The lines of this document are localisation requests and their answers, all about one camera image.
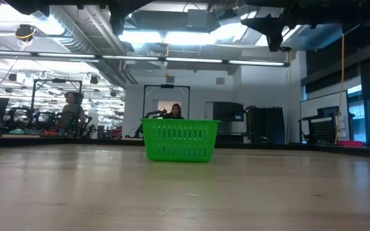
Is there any black gantry frame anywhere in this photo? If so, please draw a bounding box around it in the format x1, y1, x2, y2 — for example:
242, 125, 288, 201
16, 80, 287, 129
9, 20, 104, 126
142, 83, 191, 120
30, 78, 84, 129

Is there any silver ceiling duct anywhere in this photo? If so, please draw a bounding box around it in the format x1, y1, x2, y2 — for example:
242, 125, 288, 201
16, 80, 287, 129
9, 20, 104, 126
30, 6, 98, 55

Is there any black wall screen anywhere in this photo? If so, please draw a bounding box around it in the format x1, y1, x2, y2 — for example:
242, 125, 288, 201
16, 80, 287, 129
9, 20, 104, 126
212, 101, 245, 123

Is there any small black desk monitor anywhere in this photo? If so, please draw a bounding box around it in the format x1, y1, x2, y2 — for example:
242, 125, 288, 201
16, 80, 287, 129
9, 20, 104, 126
316, 106, 340, 118

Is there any red chair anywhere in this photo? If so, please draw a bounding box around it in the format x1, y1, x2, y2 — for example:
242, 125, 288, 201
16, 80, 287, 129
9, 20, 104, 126
110, 125, 123, 140

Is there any black cabinet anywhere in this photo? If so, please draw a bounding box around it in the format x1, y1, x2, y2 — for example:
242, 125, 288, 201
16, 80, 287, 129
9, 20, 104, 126
245, 105, 286, 145

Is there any ceiling cable reel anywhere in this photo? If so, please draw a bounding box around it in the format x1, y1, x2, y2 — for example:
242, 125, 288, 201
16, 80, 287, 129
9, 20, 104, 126
13, 23, 38, 42

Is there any yellow hanging cable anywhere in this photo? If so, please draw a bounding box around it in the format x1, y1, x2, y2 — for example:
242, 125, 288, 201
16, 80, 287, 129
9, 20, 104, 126
333, 33, 346, 144

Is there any black pegboard panel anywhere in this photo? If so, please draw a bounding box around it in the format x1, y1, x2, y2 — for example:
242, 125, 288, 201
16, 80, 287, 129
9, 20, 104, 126
309, 119, 337, 144

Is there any black desk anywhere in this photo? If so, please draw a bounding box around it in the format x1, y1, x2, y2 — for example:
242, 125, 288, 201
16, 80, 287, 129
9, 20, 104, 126
298, 114, 355, 145

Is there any whiteboard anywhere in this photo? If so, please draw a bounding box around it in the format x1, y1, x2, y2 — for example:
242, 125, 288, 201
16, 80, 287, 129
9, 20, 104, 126
299, 90, 349, 142

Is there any red box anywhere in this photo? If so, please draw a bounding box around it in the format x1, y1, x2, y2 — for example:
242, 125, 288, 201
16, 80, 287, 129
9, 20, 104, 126
337, 140, 365, 148

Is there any black table edge rail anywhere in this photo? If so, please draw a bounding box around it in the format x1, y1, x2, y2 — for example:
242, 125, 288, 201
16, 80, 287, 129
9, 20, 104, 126
0, 134, 370, 158

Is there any person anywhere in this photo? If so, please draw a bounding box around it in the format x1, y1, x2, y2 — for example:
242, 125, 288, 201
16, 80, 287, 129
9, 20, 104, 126
56, 91, 86, 135
162, 103, 186, 120

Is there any long ceiling light bar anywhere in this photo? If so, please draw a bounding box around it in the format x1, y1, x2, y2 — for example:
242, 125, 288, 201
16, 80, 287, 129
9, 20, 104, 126
0, 49, 291, 67

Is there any green plastic basket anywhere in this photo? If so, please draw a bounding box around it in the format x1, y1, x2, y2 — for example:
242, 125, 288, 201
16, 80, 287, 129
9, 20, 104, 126
139, 118, 222, 163

